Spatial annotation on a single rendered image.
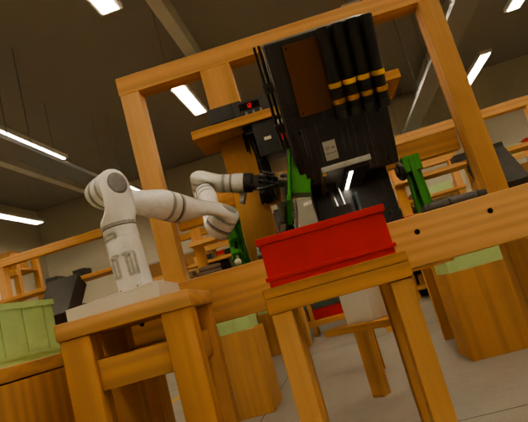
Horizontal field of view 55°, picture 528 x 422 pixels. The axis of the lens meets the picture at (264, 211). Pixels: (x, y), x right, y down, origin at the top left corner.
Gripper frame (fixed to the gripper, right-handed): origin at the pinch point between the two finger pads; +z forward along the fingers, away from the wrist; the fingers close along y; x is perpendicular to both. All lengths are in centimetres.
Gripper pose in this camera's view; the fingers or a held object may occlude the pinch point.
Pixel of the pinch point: (281, 181)
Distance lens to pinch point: 189.4
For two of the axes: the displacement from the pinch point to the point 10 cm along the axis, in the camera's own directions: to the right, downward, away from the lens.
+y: 0.7, -6.0, 8.0
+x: 0.9, 8.0, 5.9
